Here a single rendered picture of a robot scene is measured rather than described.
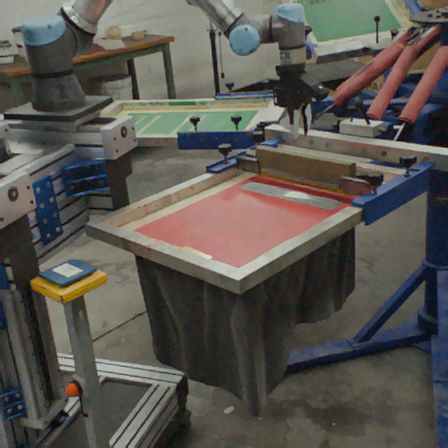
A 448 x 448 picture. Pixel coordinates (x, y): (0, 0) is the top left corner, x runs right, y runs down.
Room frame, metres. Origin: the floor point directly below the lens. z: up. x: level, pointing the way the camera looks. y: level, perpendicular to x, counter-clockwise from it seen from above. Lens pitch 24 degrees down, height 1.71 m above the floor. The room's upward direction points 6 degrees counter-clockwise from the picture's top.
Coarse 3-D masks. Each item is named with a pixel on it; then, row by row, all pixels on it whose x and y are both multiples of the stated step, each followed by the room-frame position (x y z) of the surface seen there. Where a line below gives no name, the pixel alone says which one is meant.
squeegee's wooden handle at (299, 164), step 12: (264, 156) 2.06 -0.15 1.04; (276, 156) 2.03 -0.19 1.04; (288, 156) 1.99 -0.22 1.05; (300, 156) 1.96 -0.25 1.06; (312, 156) 1.94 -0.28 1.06; (264, 168) 2.06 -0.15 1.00; (276, 168) 2.03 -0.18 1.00; (288, 168) 1.99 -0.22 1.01; (300, 168) 1.96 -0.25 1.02; (312, 168) 1.93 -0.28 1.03; (324, 168) 1.90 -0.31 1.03; (336, 168) 1.87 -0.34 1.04; (348, 168) 1.84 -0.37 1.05; (324, 180) 1.90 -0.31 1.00; (336, 180) 1.87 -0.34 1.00
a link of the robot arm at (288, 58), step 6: (300, 48) 2.02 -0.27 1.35; (282, 54) 1.97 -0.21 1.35; (288, 54) 1.96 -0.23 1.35; (294, 54) 1.96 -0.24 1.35; (300, 54) 1.96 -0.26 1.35; (282, 60) 1.97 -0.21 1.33; (288, 60) 1.96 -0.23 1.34; (294, 60) 1.96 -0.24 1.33; (300, 60) 1.96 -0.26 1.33; (288, 66) 1.97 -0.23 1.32
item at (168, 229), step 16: (256, 176) 2.11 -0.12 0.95; (224, 192) 2.00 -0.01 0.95; (240, 192) 1.98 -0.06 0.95; (256, 192) 1.97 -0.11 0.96; (192, 208) 1.89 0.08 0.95; (160, 224) 1.79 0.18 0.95; (176, 224) 1.78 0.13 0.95; (160, 240) 1.68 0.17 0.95; (176, 240) 1.67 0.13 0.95; (192, 240) 1.66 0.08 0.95
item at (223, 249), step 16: (320, 192) 1.91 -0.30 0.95; (272, 208) 1.83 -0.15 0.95; (288, 208) 1.81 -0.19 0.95; (304, 208) 1.80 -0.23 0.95; (336, 208) 1.78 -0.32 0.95; (304, 224) 1.69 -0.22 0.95; (208, 240) 1.65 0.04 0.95; (224, 240) 1.64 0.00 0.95; (272, 240) 1.61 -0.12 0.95; (224, 256) 1.54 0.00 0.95; (240, 256) 1.54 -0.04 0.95; (256, 256) 1.53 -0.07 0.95
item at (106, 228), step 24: (360, 168) 2.00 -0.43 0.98; (384, 168) 1.96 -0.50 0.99; (168, 192) 1.95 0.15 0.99; (192, 192) 2.00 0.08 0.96; (120, 216) 1.81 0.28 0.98; (336, 216) 1.64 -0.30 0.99; (360, 216) 1.67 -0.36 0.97; (120, 240) 1.66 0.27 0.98; (144, 240) 1.61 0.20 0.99; (312, 240) 1.53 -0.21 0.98; (168, 264) 1.52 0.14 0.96; (192, 264) 1.46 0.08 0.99; (216, 264) 1.43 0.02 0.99; (264, 264) 1.41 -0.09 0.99; (288, 264) 1.46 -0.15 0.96; (240, 288) 1.35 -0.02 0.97
